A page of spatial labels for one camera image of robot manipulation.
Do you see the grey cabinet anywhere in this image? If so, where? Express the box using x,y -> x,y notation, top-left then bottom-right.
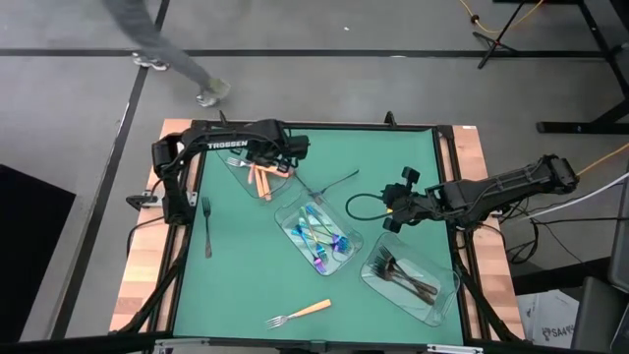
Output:
607,161 -> 629,296

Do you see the green table mat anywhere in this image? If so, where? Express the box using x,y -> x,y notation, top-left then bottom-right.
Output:
171,125 -> 466,346

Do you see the black fork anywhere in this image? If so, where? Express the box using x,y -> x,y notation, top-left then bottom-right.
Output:
293,171 -> 324,206
371,255 -> 438,300
200,196 -> 214,260
318,168 -> 361,196
369,265 -> 436,307
376,244 -> 440,296
372,251 -> 433,296

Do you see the black floor cable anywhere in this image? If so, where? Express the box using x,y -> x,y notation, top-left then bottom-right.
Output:
503,215 -> 613,266

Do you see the black floor stand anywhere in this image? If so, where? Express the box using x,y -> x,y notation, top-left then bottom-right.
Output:
471,0 -> 530,70

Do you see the black table frame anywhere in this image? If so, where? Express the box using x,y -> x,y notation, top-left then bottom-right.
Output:
146,117 -> 492,345

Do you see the black panel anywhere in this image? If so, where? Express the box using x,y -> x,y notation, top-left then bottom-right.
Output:
0,163 -> 78,345

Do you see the black front rail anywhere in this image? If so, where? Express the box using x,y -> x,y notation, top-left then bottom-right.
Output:
0,332 -> 629,354

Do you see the black desk frame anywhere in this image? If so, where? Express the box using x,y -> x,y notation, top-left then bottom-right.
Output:
536,0 -> 629,135

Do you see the yellow power cable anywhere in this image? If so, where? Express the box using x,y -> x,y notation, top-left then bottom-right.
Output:
457,0 -> 546,35
575,142 -> 629,178

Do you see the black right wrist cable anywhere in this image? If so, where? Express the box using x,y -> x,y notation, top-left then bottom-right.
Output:
344,192 -> 397,222

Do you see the person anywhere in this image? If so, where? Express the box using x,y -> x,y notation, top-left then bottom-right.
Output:
100,0 -> 232,108

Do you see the grey chair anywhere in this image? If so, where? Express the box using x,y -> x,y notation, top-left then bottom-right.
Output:
569,274 -> 629,353

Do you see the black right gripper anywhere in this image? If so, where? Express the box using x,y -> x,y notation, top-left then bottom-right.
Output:
382,165 -> 429,234

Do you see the white printed box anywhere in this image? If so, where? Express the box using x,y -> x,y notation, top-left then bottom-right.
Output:
515,288 -> 581,351

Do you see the white cable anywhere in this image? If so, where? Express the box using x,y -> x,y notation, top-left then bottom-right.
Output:
520,171 -> 629,221

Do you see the clear plastic bin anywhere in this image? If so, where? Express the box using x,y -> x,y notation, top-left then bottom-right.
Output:
214,122 -> 295,202
273,190 -> 366,277
360,231 -> 462,328

